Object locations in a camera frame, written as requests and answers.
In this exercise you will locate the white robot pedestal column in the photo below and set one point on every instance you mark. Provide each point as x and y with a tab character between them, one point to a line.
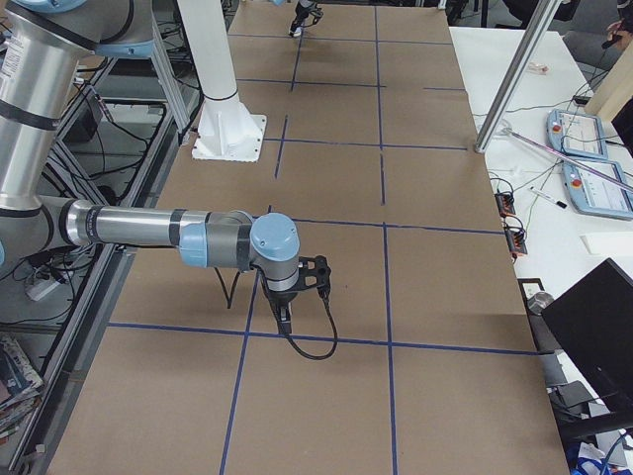
226	130

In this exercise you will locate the upper blue teach pendant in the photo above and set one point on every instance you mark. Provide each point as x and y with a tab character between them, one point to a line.
576	134

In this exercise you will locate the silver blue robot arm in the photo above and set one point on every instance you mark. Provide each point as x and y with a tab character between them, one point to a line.
48	40

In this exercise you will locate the upper orange black connector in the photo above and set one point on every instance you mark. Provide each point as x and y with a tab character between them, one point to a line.
505	204

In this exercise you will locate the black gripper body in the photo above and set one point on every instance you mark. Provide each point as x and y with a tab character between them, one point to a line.
281	299
303	10

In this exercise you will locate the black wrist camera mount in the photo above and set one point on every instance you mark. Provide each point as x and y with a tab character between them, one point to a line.
314	273

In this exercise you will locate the black white marker pen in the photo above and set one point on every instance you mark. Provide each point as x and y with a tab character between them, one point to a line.
548	198

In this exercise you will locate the grey metal cylinder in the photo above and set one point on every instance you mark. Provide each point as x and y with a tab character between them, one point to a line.
538	302

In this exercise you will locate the lower blue teach pendant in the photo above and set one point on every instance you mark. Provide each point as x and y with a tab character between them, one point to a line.
594	196

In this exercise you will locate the white foam block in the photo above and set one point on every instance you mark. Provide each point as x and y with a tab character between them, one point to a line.
612	244

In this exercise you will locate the blue teach pendant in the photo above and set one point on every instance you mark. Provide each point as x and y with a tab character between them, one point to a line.
594	196
576	134

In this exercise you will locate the orange black connector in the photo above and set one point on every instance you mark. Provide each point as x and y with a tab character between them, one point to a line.
505	204
516	240

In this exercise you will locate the lower orange black connector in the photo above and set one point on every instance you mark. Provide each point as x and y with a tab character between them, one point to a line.
516	240

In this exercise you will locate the long metal rod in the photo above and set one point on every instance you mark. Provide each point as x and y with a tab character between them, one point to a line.
509	132

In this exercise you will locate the aluminium frame strut left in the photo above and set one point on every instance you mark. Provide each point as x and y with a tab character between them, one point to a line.
170	86

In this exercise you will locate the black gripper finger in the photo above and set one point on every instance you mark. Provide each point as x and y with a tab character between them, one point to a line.
284	320

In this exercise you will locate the small white plastic part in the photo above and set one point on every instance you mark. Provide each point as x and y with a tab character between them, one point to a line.
537	68

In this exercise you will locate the black laptop monitor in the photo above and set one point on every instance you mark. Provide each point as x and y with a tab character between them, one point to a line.
592	322

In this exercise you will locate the aluminium frame post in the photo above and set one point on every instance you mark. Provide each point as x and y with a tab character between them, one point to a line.
537	27

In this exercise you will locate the white power strip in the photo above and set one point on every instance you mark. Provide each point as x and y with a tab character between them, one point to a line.
41	288

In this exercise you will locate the stack of magazines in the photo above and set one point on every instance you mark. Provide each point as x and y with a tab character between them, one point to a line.
21	386

